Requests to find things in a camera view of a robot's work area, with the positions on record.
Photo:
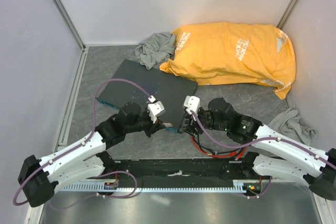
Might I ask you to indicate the yellow printed fabric bag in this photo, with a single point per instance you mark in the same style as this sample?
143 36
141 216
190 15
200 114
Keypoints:
228 53

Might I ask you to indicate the slotted cable duct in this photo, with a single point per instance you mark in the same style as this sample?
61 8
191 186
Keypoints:
103 187

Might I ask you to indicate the grey cloth at right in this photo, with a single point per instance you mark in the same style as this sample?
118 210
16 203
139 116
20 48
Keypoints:
291 124

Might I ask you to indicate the grey cloth at back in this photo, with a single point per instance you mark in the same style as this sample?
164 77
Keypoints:
155 50

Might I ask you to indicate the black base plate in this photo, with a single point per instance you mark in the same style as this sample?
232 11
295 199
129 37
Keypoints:
184 173

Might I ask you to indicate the aluminium frame rail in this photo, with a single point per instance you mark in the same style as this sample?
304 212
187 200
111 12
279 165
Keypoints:
34 214

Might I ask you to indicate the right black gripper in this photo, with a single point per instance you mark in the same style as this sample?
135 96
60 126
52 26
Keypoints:
190 125

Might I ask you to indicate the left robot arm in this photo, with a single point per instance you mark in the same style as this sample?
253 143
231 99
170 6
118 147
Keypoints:
41 178

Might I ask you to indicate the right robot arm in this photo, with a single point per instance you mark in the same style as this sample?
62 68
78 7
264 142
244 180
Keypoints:
295 161

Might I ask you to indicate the grey cloth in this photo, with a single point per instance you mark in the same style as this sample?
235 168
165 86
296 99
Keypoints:
155 50
291 124

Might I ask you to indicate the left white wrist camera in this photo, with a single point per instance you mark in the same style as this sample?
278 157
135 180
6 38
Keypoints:
155 108

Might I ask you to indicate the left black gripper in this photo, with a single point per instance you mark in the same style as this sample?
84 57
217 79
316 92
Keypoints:
153 127

